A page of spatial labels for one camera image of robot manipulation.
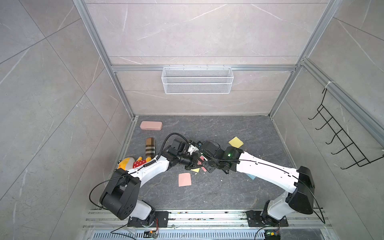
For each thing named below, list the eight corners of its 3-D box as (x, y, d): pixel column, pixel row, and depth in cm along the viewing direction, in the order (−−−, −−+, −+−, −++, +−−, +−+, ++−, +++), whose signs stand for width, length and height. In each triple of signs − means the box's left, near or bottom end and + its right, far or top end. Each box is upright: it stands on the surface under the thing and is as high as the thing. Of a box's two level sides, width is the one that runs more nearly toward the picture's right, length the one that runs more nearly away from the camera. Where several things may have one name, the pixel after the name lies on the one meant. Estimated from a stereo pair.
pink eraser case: (140, 130, 113) (139, 128, 111) (142, 123, 118) (141, 121, 115) (161, 130, 113) (160, 128, 111) (162, 123, 118) (162, 121, 115)
